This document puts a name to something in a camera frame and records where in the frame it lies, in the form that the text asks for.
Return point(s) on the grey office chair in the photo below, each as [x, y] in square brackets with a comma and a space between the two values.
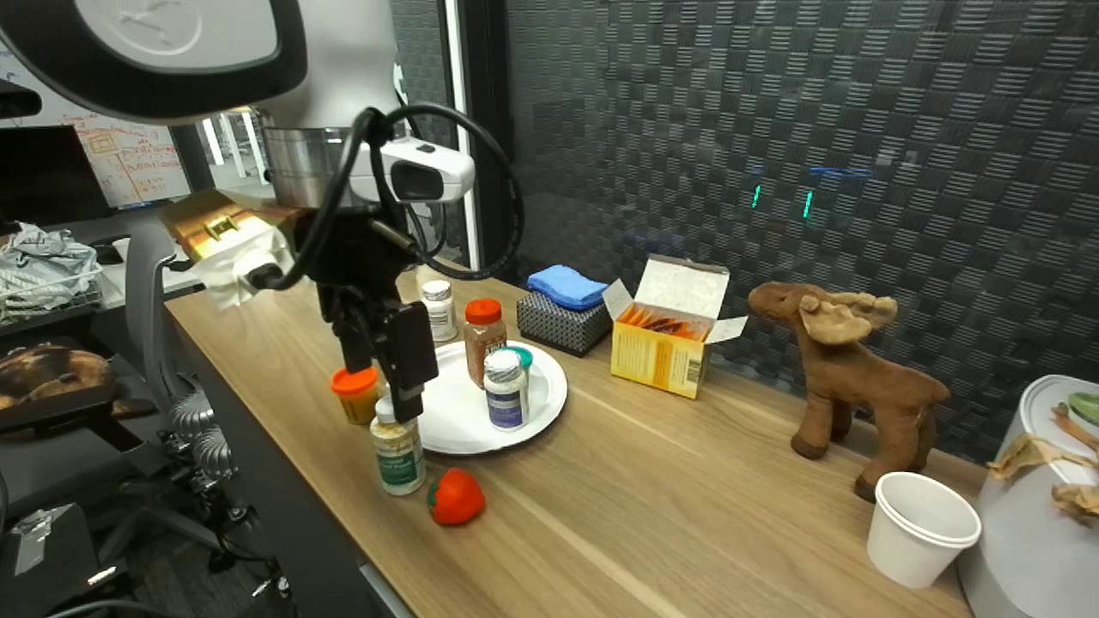
[157, 330]

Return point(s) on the brown patterned cushion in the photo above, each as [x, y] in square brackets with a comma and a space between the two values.
[51, 374]

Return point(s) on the open yellow cardboard box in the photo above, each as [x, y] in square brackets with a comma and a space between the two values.
[656, 354]

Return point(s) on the pile of grey clothes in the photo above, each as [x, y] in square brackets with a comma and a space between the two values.
[45, 270]

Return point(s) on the white camera with black face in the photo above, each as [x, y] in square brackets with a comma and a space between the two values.
[426, 173]

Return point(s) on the blue folded cloth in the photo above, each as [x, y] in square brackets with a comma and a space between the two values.
[568, 288]

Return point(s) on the yellow container with orange lid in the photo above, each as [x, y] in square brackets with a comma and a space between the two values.
[356, 397]

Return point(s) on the grey patterned block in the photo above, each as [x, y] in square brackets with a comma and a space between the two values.
[553, 327]

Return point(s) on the pill bottle with green label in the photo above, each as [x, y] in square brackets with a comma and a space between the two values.
[397, 458]

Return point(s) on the black bag with tag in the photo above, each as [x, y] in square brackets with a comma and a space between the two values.
[55, 562]

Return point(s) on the white pill bottle purple label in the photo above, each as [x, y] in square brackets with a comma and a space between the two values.
[502, 397]

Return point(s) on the brown dried scraps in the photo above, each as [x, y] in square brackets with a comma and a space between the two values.
[1075, 498]

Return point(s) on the spice bottle with orange lid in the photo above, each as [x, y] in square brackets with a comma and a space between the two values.
[482, 350]

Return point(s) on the brown moose plush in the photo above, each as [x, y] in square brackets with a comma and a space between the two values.
[860, 391]

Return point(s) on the black monitor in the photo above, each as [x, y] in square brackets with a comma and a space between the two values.
[45, 173]

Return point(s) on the gold foil wrapped box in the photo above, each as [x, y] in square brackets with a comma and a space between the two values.
[217, 228]

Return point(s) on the white paper cup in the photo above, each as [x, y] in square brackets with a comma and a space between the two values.
[915, 533]

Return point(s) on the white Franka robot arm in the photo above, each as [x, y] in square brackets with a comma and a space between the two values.
[173, 46]

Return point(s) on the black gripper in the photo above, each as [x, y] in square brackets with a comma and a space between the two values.
[356, 258]

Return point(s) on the white paper plate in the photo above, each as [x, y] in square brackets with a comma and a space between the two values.
[458, 429]

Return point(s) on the small green object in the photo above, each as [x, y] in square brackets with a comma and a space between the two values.
[1084, 406]

